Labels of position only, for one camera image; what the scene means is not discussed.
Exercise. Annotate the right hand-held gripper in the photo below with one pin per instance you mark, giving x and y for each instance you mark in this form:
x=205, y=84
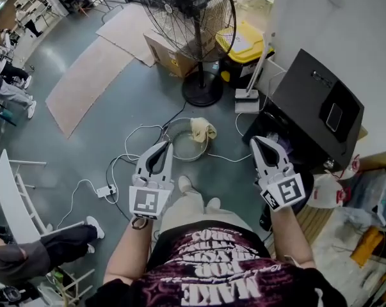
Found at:
x=287, y=190

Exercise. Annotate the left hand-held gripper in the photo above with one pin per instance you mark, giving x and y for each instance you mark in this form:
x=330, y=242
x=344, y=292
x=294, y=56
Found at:
x=146, y=201

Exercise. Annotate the beige clothes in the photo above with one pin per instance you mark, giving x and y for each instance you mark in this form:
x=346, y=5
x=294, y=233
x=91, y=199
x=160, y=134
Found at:
x=202, y=130

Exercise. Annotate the black washing machine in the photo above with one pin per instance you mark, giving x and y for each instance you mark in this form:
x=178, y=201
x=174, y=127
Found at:
x=301, y=85

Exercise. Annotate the person's right forearm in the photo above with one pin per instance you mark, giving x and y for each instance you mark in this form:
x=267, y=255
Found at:
x=290, y=238

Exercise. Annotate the person's left forearm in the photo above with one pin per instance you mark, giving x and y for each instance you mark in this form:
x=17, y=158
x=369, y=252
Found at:
x=128, y=254

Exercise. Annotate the person's left white shoe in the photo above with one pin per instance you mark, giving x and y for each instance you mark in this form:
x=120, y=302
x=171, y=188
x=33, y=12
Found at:
x=184, y=183

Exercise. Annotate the person's white shoe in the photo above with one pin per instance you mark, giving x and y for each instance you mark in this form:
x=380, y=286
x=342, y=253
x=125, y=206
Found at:
x=213, y=202
x=184, y=183

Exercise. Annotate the white power strip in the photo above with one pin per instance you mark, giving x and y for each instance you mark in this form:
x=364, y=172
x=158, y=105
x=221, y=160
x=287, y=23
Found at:
x=105, y=191

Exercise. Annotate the white mop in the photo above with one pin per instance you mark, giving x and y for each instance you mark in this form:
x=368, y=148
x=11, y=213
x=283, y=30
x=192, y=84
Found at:
x=245, y=104

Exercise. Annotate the person's beige trousers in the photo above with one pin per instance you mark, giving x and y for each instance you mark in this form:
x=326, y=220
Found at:
x=192, y=209

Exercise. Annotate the dark wristband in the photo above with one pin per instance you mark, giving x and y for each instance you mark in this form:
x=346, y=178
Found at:
x=138, y=224

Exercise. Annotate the person's right white shoe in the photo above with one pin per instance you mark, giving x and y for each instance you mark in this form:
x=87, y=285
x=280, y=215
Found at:
x=213, y=202

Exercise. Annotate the smartphone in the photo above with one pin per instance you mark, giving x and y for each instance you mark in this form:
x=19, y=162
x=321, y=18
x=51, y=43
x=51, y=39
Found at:
x=334, y=117

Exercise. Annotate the black pad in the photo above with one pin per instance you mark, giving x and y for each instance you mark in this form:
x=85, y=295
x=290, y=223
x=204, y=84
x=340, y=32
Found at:
x=349, y=107

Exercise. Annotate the black eyeglasses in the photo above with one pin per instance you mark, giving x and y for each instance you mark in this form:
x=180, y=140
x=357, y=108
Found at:
x=321, y=78

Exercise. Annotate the pile of clear plastic bags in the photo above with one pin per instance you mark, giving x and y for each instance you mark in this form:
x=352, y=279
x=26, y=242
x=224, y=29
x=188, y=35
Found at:
x=368, y=187

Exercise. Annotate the brown cardboard box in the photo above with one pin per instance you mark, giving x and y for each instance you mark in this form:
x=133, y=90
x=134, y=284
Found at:
x=167, y=56

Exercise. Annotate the brown cardboard floor sheet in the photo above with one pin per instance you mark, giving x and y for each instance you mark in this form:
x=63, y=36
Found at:
x=84, y=85
x=125, y=27

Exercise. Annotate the large cardboard panel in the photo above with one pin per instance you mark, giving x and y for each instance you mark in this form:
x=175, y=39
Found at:
x=378, y=160

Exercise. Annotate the yellow lid trash bin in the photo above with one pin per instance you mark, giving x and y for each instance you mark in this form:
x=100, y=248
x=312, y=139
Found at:
x=247, y=46

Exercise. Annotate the person's black printed t-shirt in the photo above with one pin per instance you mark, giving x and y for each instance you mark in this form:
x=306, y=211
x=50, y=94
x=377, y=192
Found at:
x=218, y=267

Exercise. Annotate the orange bag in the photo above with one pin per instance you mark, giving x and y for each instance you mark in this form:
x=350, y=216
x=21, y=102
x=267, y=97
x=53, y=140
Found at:
x=367, y=246

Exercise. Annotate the white table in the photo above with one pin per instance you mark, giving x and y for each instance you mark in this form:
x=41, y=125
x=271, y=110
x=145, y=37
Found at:
x=13, y=200

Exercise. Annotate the white stool frame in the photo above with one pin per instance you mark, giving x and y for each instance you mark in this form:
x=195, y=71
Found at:
x=77, y=283

